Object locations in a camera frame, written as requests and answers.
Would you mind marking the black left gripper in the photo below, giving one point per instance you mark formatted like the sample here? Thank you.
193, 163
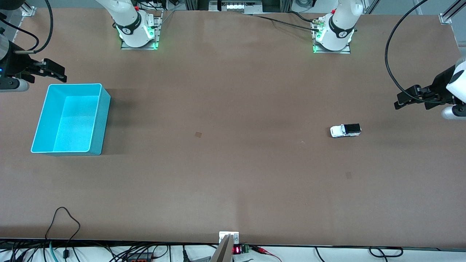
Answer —
441, 84

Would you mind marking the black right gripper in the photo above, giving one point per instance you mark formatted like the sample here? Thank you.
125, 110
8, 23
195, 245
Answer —
15, 65

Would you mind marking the white jeep toy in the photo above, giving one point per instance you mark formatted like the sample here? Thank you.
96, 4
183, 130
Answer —
340, 131

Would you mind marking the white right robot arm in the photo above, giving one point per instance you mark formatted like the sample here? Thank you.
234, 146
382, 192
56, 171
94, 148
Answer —
127, 22

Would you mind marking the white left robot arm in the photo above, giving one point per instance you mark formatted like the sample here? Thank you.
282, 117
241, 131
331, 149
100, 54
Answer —
338, 25

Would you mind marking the cyan plastic bin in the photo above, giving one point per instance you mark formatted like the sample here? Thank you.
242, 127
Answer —
72, 123

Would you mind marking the aluminium profile with corner plate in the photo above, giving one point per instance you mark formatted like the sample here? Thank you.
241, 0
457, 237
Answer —
446, 18

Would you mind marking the metal rack with lights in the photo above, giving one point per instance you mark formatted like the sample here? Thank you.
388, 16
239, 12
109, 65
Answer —
236, 6

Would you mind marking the red and black connector box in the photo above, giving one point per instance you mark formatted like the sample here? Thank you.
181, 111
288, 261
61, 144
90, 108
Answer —
140, 259

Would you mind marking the black power plug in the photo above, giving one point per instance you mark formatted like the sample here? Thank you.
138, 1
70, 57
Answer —
185, 254

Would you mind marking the red LED display module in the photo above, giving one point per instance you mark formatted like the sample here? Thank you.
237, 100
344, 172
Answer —
237, 250

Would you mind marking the grey metal beam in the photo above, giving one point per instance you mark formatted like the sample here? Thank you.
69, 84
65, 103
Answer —
222, 253

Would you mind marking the small aluminium corner bracket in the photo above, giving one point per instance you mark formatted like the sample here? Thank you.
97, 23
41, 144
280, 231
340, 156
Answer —
28, 11

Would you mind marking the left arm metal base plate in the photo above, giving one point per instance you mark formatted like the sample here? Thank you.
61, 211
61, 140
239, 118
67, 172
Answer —
346, 50

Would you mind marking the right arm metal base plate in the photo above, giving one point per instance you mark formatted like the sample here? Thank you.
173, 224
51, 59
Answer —
156, 36

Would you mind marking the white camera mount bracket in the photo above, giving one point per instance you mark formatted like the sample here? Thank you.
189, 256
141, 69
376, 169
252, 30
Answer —
222, 234

